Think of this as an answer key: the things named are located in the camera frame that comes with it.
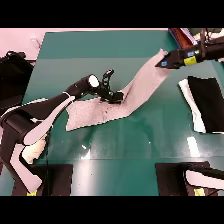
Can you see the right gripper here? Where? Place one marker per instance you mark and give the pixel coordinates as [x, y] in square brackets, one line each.
[170, 60]

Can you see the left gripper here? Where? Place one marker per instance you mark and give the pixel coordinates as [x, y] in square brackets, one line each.
[111, 96]

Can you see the grey garment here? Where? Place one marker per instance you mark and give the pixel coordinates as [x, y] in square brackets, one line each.
[140, 90]

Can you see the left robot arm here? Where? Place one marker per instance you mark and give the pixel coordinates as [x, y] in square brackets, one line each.
[36, 116]

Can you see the heap of clothes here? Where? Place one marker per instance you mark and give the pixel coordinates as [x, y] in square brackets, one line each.
[182, 37]

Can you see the white folded garment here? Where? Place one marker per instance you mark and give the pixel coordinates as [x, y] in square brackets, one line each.
[191, 106]

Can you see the black folded garment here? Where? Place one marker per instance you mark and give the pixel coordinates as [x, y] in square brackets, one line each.
[208, 103]

